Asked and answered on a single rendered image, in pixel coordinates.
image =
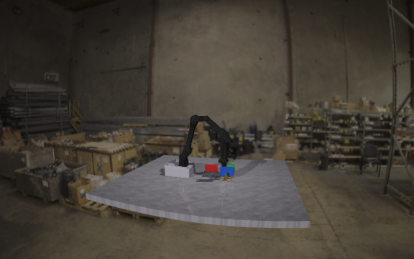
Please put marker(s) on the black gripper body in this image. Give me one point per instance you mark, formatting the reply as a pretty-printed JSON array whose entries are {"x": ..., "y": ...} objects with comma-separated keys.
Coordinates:
[{"x": 224, "y": 156}]

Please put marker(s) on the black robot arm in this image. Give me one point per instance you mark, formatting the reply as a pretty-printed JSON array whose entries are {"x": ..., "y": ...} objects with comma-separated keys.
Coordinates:
[{"x": 187, "y": 150}]

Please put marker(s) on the tan slotted board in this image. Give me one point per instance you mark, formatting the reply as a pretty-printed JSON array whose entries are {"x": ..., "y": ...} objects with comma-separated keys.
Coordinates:
[{"x": 226, "y": 178}]

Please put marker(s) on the red board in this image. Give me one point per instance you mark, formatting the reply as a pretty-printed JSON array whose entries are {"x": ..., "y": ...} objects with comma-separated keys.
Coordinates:
[{"x": 209, "y": 168}]

